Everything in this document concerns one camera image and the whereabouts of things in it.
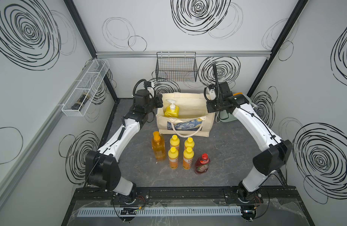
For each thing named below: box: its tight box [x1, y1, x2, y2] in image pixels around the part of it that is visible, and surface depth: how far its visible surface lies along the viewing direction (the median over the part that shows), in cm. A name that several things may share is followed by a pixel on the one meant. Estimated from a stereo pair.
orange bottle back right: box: [184, 137, 195, 150], surface depth 73 cm
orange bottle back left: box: [169, 134, 180, 152], surface depth 75 cm
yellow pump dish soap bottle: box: [164, 98, 180, 118], surface depth 87 cm
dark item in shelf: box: [71, 92, 91, 112], surface depth 68 cm
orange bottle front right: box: [182, 146, 195, 170], surface depth 72 cm
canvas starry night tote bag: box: [156, 92, 216, 138], surface depth 85 cm
